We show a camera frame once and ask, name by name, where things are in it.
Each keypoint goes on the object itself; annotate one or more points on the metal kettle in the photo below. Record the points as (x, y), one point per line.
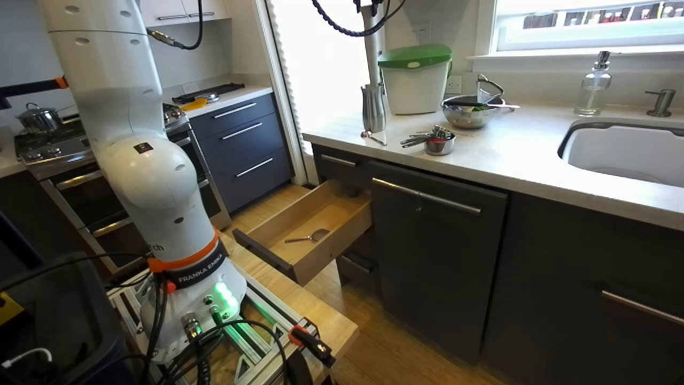
(39, 121)

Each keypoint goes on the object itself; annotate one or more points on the black plastic bin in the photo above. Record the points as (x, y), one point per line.
(56, 327)

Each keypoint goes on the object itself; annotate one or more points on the red clamp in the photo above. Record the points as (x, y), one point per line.
(313, 341)

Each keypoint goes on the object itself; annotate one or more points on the metal sink faucet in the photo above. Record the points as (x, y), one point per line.
(663, 104)

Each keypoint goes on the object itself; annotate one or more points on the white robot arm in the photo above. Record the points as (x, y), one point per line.
(143, 164)

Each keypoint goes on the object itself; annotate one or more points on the dark dishwasher door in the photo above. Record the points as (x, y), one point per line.
(435, 270)

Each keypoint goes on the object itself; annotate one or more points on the metal measuring cups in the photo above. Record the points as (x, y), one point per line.
(440, 142)

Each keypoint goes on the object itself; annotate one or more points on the small metal measuring spoon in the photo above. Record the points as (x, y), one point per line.
(372, 137)

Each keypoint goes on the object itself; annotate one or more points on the metal mixing bowl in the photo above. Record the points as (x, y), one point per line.
(466, 113)

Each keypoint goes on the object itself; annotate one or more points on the clear soap dispenser bottle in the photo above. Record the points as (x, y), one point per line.
(593, 89)

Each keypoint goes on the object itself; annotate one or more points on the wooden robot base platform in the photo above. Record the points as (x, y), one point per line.
(306, 306)

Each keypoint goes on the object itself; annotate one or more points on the white bin with green lid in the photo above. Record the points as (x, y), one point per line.
(417, 82)

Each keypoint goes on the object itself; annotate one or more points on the blue-grey drawer cabinet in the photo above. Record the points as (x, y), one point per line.
(246, 153)

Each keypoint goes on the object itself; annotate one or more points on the kitchen sink basin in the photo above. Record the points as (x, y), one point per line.
(631, 153)

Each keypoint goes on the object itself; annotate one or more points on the kitchen stove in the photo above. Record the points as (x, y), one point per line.
(51, 150)

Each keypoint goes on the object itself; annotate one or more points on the open wooden drawer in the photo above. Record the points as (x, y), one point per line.
(313, 236)

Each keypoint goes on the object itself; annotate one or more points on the dark under-sink cabinet door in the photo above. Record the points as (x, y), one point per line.
(584, 312)

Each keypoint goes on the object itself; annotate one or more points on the silver metal cup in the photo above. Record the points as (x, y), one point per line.
(372, 108)

